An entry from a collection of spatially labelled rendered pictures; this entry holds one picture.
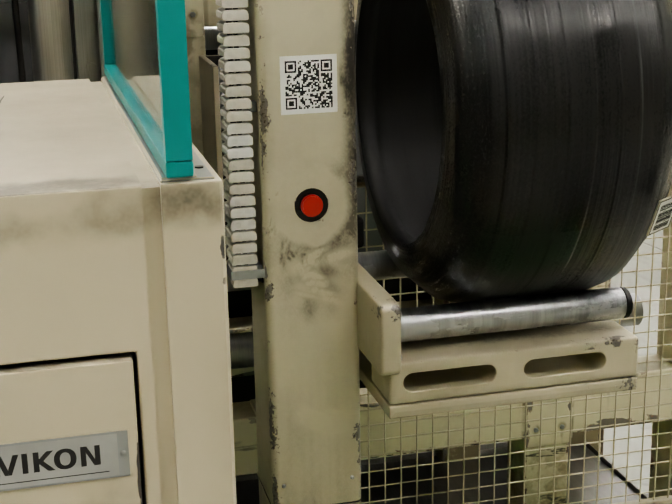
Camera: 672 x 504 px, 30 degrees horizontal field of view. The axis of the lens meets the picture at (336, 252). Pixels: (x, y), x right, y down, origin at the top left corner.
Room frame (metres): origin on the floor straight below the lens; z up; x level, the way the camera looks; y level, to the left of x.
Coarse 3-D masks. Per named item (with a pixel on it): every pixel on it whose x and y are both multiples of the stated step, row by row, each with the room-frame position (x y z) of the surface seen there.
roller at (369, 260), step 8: (360, 256) 1.85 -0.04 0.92; (368, 256) 1.85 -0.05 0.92; (376, 256) 1.85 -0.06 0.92; (384, 256) 1.85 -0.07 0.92; (360, 264) 1.84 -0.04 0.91; (368, 264) 1.84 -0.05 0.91; (376, 264) 1.84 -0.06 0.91; (384, 264) 1.85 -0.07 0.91; (392, 264) 1.85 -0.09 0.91; (368, 272) 1.84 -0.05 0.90; (376, 272) 1.84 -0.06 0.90; (384, 272) 1.85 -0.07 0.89; (392, 272) 1.85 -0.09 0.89; (400, 272) 1.85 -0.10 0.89
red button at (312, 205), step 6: (306, 198) 1.60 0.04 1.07; (312, 198) 1.60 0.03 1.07; (318, 198) 1.61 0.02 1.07; (300, 204) 1.61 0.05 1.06; (306, 204) 1.60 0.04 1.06; (312, 204) 1.60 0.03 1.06; (318, 204) 1.61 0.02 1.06; (306, 210) 1.60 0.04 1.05; (312, 210) 1.60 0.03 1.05; (318, 210) 1.61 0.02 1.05; (312, 216) 1.61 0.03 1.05
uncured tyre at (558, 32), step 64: (384, 0) 1.96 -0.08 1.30; (448, 0) 1.54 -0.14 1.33; (512, 0) 1.50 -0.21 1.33; (576, 0) 1.52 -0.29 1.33; (640, 0) 1.54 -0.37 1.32; (384, 64) 2.00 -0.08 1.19; (448, 64) 1.52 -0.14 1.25; (512, 64) 1.47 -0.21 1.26; (576, 64) 1.49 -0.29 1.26; (640, 64) 1.51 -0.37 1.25; (384, 128) 1.98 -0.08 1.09; (448, 128) 1.52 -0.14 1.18; (512, 128) 1.46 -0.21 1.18; (576, 128) 1.48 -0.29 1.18; (640, 128) 1.50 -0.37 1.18; (384, 192) 1.85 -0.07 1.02; (448, 192) 1.52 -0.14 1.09; (512, 192) 1.47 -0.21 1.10; (576, 192) 1.49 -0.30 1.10; (640, 192) 1.51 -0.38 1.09; (448, 256) 1.55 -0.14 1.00; (512, 256) 1.52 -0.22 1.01; (576, 256) 1.55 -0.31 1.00
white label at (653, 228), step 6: (666, 198) 1.54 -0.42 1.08; (660, 204) 1.54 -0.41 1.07; (666, 204) 1.55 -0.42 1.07; (660, 210) 1.55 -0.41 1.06; (666, 210) 1.56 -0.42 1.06; (654, 216) 1.55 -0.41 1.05; (660, 216) 1.56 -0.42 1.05; (666, 216) 1.57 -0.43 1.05; (654, 222) 1.56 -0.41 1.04; (660, 222) 1.56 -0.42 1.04; (666, 222) 1.57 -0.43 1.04; (654, 228) 1.56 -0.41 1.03; (660, 228) 1.57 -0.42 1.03; (648, 234) 1.56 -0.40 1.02
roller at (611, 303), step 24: (600, 288) 1.66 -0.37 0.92; (624, 288) 1.66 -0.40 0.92; (408, 312) 1.57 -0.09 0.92; (432, 312) 1.58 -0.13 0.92; (456, 312) 1.58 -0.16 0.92; (480, 312) 1.59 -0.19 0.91; (504, 312) 1.60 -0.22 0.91; (528, 312) 1.60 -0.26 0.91; (552, 312) 1.61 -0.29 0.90; (576, 312) 1.62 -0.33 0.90; (600, 312) 1.63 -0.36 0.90; (624, 312) 1.64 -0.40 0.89; (408, 336) 1.56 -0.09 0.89; (432, 336) 1.57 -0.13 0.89
